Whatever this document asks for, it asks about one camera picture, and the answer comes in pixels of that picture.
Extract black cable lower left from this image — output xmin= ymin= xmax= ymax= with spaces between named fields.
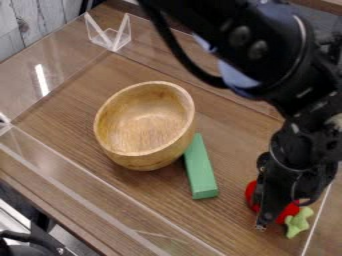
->
xmin=0 ymin=229 xmax=50 ymax=248

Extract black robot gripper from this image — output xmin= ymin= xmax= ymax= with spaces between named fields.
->
xmin=253 ymin=128 xmax=339 ymax=231

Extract green rectangular block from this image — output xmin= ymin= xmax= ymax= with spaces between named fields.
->
xmin=184 ymin=133 xmax=218 ymax=200

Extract red felt strawberry fruit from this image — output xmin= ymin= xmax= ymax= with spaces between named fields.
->
xmin=244 ymin=181 xmax=313 ymax=239

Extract wooden bowl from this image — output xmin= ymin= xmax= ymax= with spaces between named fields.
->
xmin=93 ymin=81 xmax=194 ymax=171

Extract black metal table bracket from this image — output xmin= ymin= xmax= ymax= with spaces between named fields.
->
xmin=29 ymin=212 xmax=77 ymax=256

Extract clear acrylic enclosure walls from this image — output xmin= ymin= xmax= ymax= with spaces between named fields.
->
xmin=0 ymin=8 xmax=342 ymax=256

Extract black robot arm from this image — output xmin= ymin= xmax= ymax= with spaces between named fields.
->
xmin=136 ymin=0 xmax=342 ymax=229

